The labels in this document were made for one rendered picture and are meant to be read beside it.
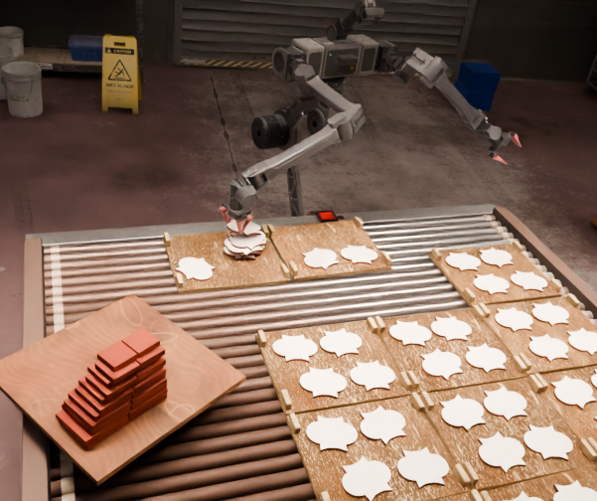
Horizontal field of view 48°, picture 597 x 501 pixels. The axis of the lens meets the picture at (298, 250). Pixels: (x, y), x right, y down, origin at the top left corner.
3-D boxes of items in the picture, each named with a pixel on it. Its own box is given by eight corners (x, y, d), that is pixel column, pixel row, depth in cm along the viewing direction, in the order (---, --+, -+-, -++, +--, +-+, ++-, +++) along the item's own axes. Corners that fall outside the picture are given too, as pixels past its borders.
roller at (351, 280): (46, 313, 226) (45, 302, 224) (531, 264, 289) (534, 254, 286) (47, 323, 223) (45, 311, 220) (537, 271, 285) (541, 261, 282)
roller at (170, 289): (46, 304, 230) (45, 293, 227) (524, 257, 292) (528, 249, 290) (46, 313, 226) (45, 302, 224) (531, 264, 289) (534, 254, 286)
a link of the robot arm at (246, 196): (260, 182, 252) (253, 165, 245) (274, 197, 244) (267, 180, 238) (233, 198, 250) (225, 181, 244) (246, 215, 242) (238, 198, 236)
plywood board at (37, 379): (-17, 374, 182) (-18, 369, 181) (133, 297, 216) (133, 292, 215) (97, 486, 158) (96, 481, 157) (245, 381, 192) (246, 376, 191)
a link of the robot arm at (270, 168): (347, 132, 258) (341, 109, 250) (355, 139, 254) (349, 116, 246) (249, 187, 252) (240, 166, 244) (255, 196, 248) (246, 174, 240)
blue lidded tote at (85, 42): (70, 51, 642) (69, 34, 633) (113, 53, 651) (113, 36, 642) (68, 62, 617) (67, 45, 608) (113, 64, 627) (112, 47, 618)
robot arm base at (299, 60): (301, 80, 293) (305, 52, 286) (311, 85, 288) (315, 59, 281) (284, 81, 289) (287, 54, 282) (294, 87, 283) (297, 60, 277)
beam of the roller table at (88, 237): (26, 247, 259) (25, 234, 256) (489, 214, 325) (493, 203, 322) (26, 259, 253) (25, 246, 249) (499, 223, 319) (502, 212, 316)
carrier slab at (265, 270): (162, 240, 263) (162, 236, 262) (263, 232, 276) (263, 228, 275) (179, 294, 236) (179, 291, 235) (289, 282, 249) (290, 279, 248)
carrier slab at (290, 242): (264, 231, 277) (265, 227, 276) (355, 222, 291) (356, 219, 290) (293, 281, 250) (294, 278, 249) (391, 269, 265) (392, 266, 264)
